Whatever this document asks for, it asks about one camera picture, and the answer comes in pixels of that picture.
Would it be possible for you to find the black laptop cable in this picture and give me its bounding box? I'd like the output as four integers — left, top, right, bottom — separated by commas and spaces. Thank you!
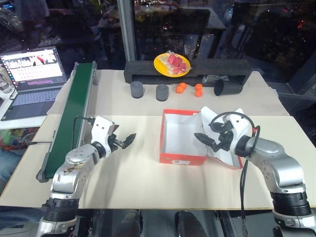
8, 86, 18, 101

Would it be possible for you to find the bag of red packets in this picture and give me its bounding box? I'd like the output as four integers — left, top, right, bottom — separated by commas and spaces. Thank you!
159, 50, 190, 75

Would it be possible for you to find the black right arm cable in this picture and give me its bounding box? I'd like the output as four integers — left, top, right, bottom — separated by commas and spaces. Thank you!
209, 111, 261, 237

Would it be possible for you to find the long black foam block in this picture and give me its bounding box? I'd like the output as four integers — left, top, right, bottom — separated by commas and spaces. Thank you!
123, 58, 253, 87

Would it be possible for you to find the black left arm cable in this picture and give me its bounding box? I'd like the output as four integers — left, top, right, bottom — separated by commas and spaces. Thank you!
73, 116, 96, 151

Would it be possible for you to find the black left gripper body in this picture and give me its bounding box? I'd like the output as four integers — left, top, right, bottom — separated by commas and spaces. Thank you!
108, 134, 124, 152

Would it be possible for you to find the aluminium frame post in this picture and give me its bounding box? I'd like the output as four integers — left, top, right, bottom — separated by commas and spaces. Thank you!
117, 0, 138, 63

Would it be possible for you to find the grey foam cylinder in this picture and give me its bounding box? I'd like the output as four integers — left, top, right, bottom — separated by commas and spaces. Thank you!
130, 81, 145, 99
155, 84, 170, 102

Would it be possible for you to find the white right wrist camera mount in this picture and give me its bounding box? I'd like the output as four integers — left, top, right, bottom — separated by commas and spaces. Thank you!
223, 112, 253, 149

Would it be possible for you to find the yellow plate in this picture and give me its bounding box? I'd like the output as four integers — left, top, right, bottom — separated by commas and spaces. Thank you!
153, 52, 192, 78

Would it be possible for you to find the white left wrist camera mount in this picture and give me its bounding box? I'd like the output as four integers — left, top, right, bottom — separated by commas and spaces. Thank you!
90, 116, 120, 158

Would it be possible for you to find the glass jar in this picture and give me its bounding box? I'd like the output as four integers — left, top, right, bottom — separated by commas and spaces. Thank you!
0, 66, 15, 94

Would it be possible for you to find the red shoe box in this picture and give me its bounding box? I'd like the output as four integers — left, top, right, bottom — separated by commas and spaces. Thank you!
158, 108, 244, 170

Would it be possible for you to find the green conveyor belt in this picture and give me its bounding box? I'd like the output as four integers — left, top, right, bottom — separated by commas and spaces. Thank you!
36, 61, 99, 184

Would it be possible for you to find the open laptop computer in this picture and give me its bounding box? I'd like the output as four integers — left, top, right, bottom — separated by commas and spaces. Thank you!
0, 46, 69, 122

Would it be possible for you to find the black cylindrical cup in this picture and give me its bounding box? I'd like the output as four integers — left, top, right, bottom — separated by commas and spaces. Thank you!
213, 79, 244, 97

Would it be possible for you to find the white tissue paper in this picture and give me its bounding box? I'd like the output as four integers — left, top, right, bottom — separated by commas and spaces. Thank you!
179, 106, 245, 158

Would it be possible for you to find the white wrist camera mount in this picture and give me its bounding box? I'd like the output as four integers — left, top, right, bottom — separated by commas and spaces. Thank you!
90, 116, 120, 158
223, 112, 253, 149

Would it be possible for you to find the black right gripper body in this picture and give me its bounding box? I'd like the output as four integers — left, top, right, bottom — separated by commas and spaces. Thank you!
210, 121, 235, 152

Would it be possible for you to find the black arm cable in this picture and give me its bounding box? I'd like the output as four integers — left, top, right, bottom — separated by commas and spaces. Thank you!
209, 111, 261, 237
73, 116, 96, 151

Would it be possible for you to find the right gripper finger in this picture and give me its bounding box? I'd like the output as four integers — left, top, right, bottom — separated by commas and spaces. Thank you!
206, 143, 223, 153
194, 132, 216, 147

